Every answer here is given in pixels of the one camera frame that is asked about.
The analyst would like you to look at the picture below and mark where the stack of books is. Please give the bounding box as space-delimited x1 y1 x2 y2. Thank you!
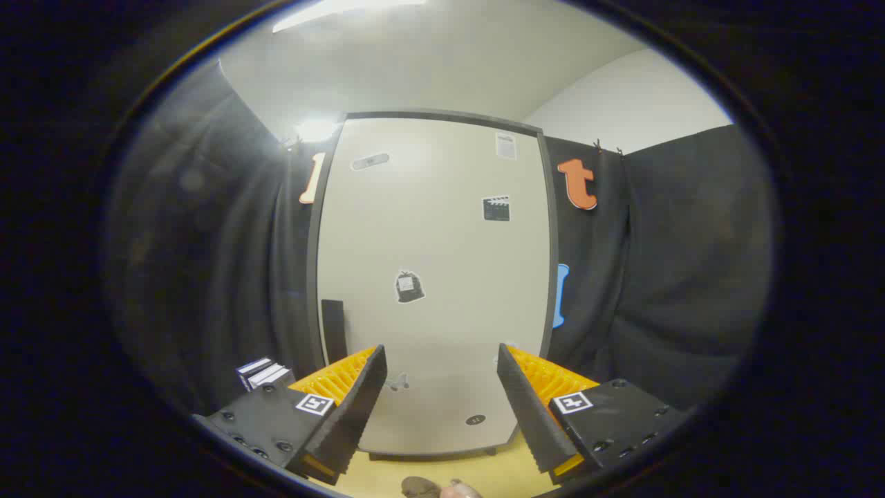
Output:
236 357 296 392

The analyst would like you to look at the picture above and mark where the black backdrop cloth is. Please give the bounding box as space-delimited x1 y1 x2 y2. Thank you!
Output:
104 59 775 416

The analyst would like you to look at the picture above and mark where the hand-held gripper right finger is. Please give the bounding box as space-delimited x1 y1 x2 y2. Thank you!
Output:
496 343 685 485

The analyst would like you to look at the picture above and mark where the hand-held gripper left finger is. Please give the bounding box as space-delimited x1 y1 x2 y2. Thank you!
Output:
192 344 388 486

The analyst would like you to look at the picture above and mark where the black door handle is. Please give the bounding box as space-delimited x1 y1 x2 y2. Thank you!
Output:
322 299 348 365

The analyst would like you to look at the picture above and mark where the brown plush shoe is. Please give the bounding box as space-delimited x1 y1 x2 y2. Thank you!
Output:
401 476 444 498

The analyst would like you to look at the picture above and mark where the white shoe cabinet door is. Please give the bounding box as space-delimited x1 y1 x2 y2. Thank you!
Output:
317 118 552 457

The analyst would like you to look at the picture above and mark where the grey shoe cabinet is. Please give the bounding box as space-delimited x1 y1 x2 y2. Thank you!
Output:
306 109 559 463

